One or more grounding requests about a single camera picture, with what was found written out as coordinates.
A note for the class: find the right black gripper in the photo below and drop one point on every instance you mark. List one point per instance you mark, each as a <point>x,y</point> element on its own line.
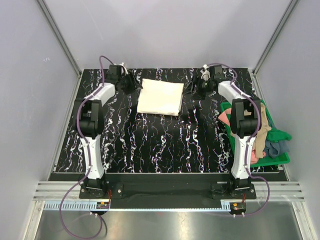
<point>196,81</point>

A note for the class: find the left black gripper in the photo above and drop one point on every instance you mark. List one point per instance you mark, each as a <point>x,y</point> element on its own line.
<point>133,85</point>

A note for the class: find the cream white t shirt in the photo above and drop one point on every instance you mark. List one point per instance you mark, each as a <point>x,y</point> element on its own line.
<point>160,97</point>

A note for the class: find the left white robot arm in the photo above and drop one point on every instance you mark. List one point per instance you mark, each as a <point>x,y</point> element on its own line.
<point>89,118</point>

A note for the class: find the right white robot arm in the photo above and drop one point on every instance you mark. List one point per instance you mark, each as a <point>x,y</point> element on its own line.
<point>245,117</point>

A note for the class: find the beige t shirt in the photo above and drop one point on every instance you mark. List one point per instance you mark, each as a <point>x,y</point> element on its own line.
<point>260,140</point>

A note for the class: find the pink t shirt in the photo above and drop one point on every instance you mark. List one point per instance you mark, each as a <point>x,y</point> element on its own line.
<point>223,117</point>

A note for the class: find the green t shirt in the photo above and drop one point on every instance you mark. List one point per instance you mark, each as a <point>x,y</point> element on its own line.
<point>276,135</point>

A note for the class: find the blue grey t shirt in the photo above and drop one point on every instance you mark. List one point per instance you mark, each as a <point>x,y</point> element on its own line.
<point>275,149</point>

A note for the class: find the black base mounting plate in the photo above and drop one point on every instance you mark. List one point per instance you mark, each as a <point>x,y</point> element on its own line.
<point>173,189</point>

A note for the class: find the green plastic bin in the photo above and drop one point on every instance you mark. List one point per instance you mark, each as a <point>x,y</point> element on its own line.
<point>267,161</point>

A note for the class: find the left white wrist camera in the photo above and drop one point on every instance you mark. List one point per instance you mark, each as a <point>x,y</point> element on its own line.
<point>124,69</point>

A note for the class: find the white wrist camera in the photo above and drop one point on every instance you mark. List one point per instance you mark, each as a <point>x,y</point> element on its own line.
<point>124,69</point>
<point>205,73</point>

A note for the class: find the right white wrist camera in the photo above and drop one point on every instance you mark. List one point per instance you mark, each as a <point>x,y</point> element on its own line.
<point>205,73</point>

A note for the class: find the left aluminium frame post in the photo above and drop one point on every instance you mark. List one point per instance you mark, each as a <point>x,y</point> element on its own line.
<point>58,35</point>

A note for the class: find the aluminium frame post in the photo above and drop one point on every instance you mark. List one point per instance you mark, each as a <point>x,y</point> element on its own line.
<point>276,33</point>
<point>58,35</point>

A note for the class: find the right aluminium frame post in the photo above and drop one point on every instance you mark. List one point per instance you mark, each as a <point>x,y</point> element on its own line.
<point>276,33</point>

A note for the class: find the white slotted cable duct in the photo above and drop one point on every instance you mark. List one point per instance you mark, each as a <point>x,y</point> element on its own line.
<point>99,207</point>

